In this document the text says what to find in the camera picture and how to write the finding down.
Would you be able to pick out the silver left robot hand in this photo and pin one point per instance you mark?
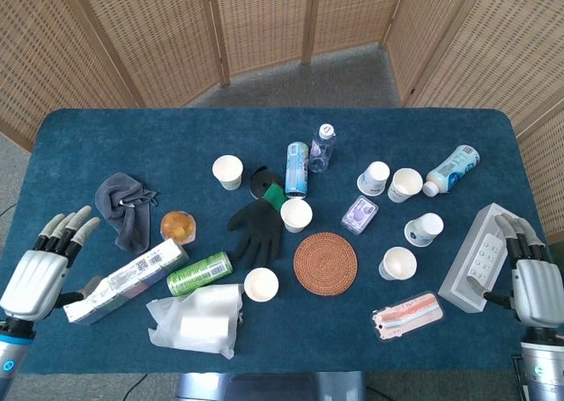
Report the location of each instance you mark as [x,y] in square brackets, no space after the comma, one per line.
[33,282]

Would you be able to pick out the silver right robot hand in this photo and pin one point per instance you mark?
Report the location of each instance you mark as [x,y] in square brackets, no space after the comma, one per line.
[539,291]

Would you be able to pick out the white paper cup green print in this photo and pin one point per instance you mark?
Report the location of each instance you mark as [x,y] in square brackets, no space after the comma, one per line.
[296,215]

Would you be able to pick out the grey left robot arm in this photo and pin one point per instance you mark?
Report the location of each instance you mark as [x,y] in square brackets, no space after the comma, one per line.
[11,352]

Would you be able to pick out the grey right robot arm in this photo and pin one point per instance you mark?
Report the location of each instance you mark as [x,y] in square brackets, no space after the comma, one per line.
[544,366]

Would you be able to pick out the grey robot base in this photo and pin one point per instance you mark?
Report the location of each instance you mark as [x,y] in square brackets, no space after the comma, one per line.
[273,388]

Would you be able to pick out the white paper cup blue print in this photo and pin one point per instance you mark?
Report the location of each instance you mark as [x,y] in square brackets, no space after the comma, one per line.
[374,178]
[424,229]
[404,185]
[397,264]

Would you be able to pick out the round woven rattan coaster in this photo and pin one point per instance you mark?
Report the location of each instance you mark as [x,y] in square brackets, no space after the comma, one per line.
[326,263]

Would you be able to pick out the white paper cup green leaves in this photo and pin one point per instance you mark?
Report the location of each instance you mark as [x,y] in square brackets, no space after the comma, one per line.
[227,172]

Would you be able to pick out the white paper cup blue flower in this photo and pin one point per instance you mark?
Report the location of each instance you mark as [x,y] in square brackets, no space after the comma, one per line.
[261,285]

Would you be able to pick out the black glove green cuff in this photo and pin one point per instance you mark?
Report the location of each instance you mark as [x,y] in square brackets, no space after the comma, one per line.
[257,231]

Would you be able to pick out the white power strip box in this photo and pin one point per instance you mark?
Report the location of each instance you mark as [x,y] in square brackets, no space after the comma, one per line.
[469,260]

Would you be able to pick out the long white carton box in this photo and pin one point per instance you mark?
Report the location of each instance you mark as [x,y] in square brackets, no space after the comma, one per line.
[128,279]

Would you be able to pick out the grey cloth rag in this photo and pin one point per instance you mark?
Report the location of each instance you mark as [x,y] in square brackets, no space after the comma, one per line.
[121,202]

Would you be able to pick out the pink toothbrush blister pack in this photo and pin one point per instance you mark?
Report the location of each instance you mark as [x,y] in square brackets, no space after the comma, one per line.
[407,315]

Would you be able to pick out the white bottle blue label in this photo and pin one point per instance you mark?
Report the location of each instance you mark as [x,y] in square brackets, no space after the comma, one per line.
[454,167]

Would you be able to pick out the orange translucent ball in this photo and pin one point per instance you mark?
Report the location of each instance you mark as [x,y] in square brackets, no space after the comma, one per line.
[177,227]

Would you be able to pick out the green drink can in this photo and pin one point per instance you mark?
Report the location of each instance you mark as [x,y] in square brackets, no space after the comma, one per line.
[198,274]

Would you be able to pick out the white plastic bag with tissue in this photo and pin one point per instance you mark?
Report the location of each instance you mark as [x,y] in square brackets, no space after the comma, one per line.
[194,324]

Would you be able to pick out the purple clear plastic box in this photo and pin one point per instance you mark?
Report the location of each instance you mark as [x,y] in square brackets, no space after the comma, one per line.
[360,214]

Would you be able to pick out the clear plastic water bottle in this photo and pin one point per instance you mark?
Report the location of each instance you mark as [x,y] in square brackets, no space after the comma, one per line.
[322,150]

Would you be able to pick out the blue drink can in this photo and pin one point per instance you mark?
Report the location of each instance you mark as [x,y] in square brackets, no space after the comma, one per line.
[296,169]

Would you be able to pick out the bamboo folding screen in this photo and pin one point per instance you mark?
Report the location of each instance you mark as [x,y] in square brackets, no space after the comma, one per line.
[167,31]

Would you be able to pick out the blue carpet table cover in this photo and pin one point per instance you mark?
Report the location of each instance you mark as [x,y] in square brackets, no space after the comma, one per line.
[282,128]

